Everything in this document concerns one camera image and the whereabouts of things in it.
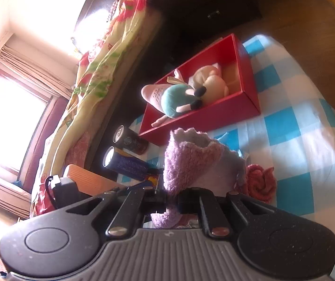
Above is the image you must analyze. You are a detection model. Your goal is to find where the blue white checkered tablecloth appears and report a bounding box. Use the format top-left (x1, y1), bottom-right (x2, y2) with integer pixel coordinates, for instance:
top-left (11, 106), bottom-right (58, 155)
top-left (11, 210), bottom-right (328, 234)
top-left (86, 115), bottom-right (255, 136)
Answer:
top-left (127, 33), bottom-right (335, 281)

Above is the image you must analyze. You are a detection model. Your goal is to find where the cream plush toy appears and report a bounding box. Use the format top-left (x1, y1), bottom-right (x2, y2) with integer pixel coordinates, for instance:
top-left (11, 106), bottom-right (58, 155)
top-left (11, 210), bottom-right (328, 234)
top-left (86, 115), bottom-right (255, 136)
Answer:
top-left (189, 63), bottom-right (230, 98)

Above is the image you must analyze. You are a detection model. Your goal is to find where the red rolled towel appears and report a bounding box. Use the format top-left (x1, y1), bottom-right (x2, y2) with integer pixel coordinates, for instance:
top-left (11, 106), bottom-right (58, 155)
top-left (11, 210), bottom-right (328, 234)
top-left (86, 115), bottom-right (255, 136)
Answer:
top-left (242, 165), bottom-right (277, 205)

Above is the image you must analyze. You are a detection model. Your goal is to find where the green plush toy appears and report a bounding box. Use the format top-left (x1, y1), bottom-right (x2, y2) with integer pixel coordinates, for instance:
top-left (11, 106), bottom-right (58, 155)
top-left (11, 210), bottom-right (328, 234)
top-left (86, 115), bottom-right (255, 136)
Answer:
top-left (161, 83), bottom-right (207, 119)

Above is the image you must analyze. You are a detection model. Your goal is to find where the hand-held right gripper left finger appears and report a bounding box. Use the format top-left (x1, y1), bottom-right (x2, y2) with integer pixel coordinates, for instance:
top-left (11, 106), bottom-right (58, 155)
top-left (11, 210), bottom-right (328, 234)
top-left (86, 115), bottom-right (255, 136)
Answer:
top-left (55, 183), bottom-right (169, 237)

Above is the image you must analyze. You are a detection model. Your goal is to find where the orange ribbed block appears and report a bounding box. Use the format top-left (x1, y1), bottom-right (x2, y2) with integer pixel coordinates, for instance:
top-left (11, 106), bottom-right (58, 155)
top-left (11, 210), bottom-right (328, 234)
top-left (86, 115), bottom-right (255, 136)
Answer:
top-left (63, 165), bottom-right (122, 195)

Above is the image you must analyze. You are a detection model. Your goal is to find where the red cardboard box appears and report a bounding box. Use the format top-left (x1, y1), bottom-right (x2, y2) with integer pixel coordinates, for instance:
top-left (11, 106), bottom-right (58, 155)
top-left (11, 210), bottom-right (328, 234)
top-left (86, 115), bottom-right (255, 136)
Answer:
top-left (138, 33), bottom-right (261, 146)

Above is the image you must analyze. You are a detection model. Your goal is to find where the dark green drink can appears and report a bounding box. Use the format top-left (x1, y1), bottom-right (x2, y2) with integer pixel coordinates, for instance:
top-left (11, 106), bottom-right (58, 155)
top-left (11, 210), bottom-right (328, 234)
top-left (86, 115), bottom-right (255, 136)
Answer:
top-left (112, 125), bottom-right (149, 155)

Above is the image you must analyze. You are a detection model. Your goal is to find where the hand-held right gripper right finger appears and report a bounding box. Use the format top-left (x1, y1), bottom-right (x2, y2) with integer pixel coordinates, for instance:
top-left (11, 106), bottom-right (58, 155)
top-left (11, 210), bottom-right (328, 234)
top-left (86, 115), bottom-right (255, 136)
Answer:
top-left (178, 188), bottom-right (278, 237)

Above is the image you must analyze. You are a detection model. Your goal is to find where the pink floral bedsheet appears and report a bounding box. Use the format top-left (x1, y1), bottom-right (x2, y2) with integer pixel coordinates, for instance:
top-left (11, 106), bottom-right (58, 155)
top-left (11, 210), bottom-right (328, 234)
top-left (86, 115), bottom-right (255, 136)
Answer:
top-left (66, 133), bottom-right (93, 170)

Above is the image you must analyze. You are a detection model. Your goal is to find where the blue drink can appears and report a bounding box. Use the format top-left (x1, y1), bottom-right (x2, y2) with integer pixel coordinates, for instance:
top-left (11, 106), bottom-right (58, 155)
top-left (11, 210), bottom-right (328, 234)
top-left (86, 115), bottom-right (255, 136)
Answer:
top-left (101, 146), bottom-right (163, 182)

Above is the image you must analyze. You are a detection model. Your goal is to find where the maroon window seat cushion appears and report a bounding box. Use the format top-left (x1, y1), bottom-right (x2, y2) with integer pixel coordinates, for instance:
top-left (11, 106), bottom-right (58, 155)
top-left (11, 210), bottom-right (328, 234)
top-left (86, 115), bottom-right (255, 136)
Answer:
top-left (21, 96), bottom-right (68, 194)

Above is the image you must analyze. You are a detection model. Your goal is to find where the window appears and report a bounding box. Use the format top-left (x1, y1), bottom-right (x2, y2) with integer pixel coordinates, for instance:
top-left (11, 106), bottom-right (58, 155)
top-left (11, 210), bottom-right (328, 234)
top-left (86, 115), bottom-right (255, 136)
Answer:
top-left (0, 67), bottom-right (51, 176)

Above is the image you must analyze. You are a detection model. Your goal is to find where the purple grey fuzzy sock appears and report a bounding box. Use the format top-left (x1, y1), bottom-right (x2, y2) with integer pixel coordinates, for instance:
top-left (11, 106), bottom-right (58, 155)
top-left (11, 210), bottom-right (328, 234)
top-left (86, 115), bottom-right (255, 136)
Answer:
top-left (150, 127), bottom-right (248, 229)

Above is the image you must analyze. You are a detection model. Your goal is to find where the dark wooden nightstand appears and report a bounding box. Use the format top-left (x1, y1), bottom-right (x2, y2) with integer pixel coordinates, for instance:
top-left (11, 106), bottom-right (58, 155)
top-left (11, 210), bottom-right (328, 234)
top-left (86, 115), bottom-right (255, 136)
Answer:
top-left (156, 0), bottom-right (263, 74)

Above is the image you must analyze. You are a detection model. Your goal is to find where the small yellow red packet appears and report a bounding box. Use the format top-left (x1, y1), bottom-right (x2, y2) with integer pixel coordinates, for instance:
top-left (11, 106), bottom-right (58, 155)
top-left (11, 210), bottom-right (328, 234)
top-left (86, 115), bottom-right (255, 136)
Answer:
top-left (146, 174), bottom-right (160, 188)

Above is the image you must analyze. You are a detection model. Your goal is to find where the floral yellow red quilt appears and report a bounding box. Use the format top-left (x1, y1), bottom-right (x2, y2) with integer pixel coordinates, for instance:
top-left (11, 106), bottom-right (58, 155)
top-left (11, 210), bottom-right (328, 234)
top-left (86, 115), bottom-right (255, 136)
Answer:
top-left (49, 0), bottom-right (164, 164)

